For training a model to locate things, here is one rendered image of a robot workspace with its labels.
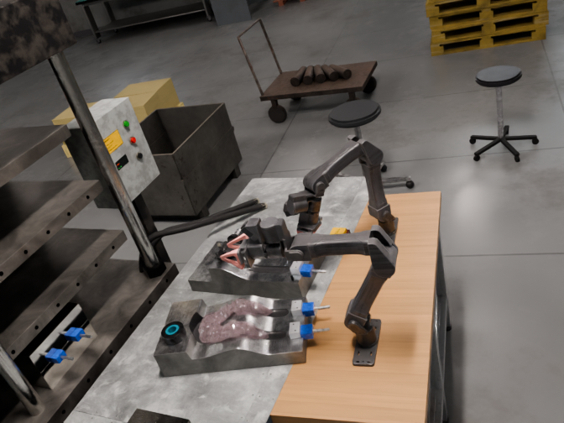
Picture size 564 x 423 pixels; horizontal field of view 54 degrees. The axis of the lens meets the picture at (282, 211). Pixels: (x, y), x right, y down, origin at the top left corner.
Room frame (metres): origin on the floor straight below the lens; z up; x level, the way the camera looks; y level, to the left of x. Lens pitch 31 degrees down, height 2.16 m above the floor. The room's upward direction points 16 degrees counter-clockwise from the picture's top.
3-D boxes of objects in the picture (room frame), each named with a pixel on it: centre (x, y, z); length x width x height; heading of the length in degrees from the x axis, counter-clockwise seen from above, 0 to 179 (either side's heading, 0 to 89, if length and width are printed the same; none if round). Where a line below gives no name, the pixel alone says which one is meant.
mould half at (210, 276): (1.84, 0.16, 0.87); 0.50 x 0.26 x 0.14; 59
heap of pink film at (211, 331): (1.50, 0.27, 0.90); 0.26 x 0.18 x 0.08; 76
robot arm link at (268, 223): (1.38, 0.02, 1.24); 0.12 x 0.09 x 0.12; 66
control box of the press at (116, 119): (2.39, 0.65, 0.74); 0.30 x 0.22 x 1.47; 149
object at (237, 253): (1.44, 0.18, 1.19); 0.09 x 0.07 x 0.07; 66
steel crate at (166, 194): (4.28, 0.72, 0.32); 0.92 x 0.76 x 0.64; 153
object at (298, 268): (1.65, -0.04, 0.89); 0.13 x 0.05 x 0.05; 59
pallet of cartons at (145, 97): (6.20, 1.45, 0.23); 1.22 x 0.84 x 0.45; 66
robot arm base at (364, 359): (1.31, -0.15, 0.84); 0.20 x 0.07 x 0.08; 156
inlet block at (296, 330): (1.38, 0.02, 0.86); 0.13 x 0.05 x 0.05; 76
